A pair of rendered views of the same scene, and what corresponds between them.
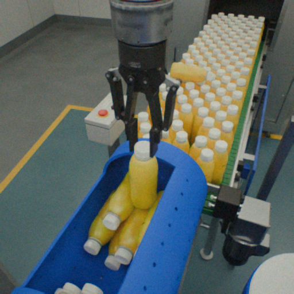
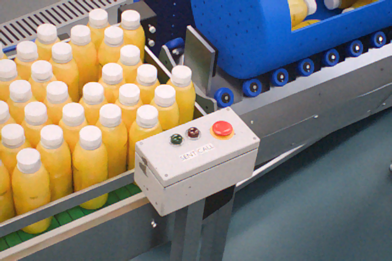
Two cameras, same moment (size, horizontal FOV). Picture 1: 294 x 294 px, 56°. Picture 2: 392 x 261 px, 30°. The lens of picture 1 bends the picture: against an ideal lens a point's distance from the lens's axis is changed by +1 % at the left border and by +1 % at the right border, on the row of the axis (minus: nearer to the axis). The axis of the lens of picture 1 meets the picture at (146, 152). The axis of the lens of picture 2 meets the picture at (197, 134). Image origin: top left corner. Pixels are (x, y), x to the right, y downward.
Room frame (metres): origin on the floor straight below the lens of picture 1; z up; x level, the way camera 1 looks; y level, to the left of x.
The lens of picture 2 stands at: (1.66, 0.59, 2.03)
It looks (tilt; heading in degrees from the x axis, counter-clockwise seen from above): 45 degrees down; 210
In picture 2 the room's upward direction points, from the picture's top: 7 degrees clockwise
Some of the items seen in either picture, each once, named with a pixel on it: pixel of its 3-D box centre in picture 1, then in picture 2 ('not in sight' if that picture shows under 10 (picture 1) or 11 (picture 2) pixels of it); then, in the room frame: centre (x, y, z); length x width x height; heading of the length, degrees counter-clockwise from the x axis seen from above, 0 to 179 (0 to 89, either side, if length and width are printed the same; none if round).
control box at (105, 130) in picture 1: (110, 118); (196, 159); (0.87, 0.14, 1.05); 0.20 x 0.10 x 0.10; 158
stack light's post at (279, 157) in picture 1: (255, 211); not in sight; (0.79, -0.53, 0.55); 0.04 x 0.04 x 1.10; 68
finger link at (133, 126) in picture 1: (133, 135); not in sight; (0.44, 0.03, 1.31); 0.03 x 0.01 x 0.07; 158
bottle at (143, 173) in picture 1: (143, 177); not in sight; (0.43, 0.01, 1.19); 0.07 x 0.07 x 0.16
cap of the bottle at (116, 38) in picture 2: (201, 140); (113, 35); (0.71, -0.18, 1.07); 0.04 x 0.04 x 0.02
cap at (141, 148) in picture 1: (143, 149); not in sight; (0.43, 0.01, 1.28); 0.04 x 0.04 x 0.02
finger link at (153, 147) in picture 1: (153, 140); not in sight; (0.42, -0.01, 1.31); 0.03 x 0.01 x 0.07; 158
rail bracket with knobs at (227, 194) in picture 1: (225, 203); (137, 29); (0.54, -0.25, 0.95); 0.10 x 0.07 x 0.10; 68
